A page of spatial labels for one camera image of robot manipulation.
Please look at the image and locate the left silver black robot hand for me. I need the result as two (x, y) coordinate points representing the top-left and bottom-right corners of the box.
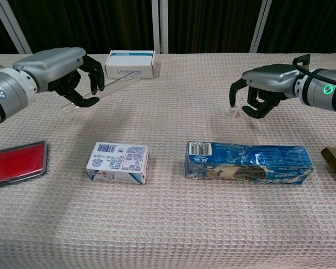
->
(12, 47), (105, 108)

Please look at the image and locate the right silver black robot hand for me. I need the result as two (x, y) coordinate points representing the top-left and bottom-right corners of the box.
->
(229, 63), (302, 119)

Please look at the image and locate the clear plastic tube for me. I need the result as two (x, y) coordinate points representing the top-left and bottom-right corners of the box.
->
(62, 77), (141, 111)

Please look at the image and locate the white box with blue stripe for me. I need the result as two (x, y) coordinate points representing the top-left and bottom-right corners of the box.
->
(104, 49), (156, 80)

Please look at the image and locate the long blue snack package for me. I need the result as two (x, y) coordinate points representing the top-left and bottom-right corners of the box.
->
(184, 140), (315, 186)

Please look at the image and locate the red tray with grey rim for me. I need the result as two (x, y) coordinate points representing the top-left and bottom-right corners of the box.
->
(0, 140), (49, 189)

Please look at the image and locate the small white blue carton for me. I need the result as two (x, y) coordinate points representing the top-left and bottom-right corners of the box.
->
(85, 141), (150, 186)

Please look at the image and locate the beige woven tablecloth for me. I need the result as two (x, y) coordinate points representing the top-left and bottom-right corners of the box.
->
(0, 52), (336, 269)

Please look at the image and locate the white divider frame post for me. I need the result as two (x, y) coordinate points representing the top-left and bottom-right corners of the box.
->
(0, 0), (33, 55)
(160, 0), (169, 54)
(249, 0), (273, 54)
(151, 0), (161, 54)

